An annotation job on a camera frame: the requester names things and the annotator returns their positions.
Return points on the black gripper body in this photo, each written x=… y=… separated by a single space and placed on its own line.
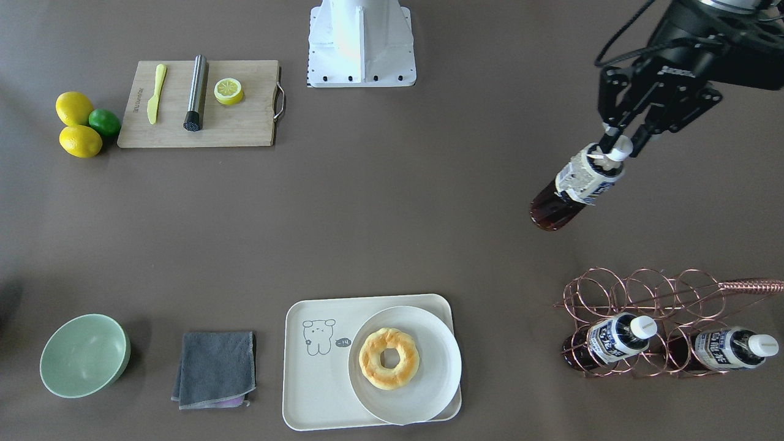
x=685 y=57

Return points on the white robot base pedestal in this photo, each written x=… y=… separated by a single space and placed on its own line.
x=360 y=44

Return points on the white round plate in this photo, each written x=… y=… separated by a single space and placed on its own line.
x=434 y=385

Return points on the grey folded cloth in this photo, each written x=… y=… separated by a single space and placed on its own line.
x=216 y=370

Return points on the bamboo cutting board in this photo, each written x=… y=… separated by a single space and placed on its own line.
x=250 y=123

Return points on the glazed donut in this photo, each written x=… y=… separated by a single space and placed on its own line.
x=389 y=358

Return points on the green lime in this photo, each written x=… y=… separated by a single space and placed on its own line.
x=104 y=122

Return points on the yellow lemon far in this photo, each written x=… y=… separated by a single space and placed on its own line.
x=73 y=108

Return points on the yellow lemon near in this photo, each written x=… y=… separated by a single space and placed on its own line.
x=80 y=141

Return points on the yellow lemon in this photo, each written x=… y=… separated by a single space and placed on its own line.
x=73 y=108
x=80 y=141

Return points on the mint green bowl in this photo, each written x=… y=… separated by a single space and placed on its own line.
x=84 y=356

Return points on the cream rabbit tray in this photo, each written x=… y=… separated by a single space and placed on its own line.
x=323 y=385

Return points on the copper wire bottle rack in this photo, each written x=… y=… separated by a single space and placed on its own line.
x=684 y=305

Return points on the steel muddler black tip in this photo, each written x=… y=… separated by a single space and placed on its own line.
x=193 y=119

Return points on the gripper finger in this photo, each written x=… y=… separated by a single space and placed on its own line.
x=647 y=131
x=614 y=128

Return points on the tea bottle carried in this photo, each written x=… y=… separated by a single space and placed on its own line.
x=588 y=174

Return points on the tea bottle rack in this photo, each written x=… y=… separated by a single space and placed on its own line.
x=609 y=341
x=727 y=349

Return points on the half lemon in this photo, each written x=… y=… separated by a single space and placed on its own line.
x=228 y=91

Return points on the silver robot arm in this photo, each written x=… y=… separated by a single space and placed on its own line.
x=695 y=44

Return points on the yellow plastic knife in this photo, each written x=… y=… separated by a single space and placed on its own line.
x=152 y=107

